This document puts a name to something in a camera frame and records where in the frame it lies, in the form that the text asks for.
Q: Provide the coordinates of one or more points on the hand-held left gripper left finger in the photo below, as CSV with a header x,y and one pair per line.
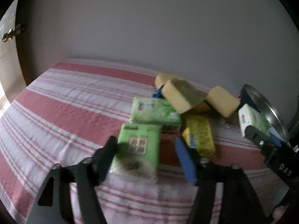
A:
x,y
106,155

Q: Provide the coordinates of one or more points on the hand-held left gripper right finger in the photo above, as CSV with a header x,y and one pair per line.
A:
x,y
186,162

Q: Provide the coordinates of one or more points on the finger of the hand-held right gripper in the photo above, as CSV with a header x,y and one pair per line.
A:
x,y
257,138
276,140

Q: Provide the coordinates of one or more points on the green tissue pack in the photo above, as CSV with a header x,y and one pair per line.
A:
x,y
251,119
137,144
151,112

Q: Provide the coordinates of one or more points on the yellow snack packet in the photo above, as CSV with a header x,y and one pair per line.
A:
x,y
202,108
199,135

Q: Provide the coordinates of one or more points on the round blue metal tin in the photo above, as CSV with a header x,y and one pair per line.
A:
x,y
259,100

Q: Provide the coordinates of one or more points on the yellow sponge with green scrubber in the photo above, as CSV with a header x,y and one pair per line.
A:
x,y
177,98

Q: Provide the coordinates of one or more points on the person's right hand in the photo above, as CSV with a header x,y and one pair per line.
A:
x,y
279,211

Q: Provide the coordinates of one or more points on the red white striped blanket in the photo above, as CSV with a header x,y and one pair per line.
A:
x,y
58,112

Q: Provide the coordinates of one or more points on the crumpled blue wrapper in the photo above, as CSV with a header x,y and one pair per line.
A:
x,y
157,93

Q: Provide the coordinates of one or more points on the dark wooden door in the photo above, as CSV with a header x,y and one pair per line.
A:
x,y
23,58

